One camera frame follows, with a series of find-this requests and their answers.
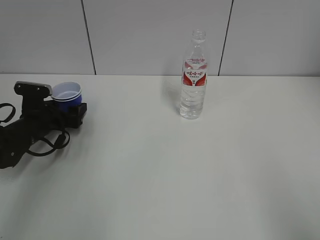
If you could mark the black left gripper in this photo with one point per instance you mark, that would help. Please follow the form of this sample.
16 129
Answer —
36 124

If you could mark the blue paper cup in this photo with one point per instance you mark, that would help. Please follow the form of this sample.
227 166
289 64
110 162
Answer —
66 95

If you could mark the clear Wahaha water bottle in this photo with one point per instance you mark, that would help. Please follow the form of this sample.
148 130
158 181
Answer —
194 76

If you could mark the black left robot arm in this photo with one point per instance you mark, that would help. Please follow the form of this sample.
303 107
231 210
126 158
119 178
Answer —
12 150

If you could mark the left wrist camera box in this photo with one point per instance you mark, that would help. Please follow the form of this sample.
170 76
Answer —
33 94

